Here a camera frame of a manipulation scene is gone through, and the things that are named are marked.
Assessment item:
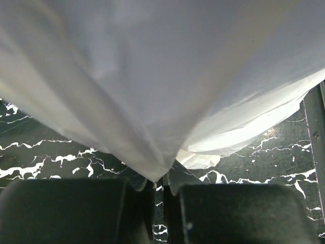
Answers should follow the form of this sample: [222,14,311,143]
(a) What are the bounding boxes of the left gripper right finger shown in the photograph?
[164,162,320,243]

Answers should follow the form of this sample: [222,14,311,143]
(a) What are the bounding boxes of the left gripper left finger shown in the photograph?
[1,178,153,243]

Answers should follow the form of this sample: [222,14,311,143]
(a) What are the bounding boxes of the cream translucent trash bag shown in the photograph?
[1,1,324,182]

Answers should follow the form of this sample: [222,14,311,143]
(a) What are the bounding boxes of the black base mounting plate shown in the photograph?
[302,80,325,204]

